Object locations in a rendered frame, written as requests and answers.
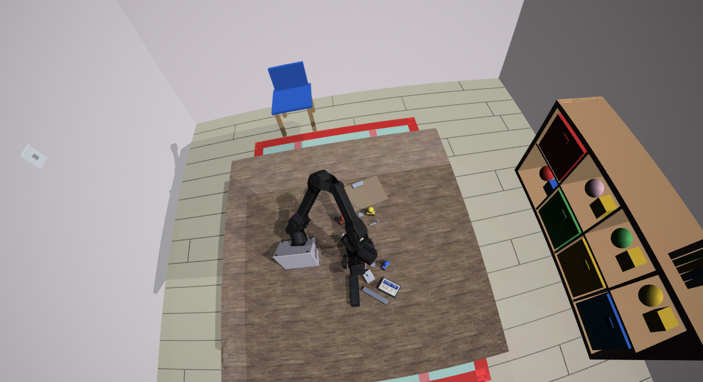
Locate tan clipboard with grey clip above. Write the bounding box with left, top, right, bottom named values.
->
left=344, top=176, right=388, bottom=212

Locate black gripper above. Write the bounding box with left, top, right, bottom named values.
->
left=347, top=252, right=365, bottom=276

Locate grey rectangular bar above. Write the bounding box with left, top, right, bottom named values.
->
left=362, top=287, right=389, bottom=305

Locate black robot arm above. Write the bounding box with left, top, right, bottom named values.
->
left=285, top=170, right=378, bottom=266

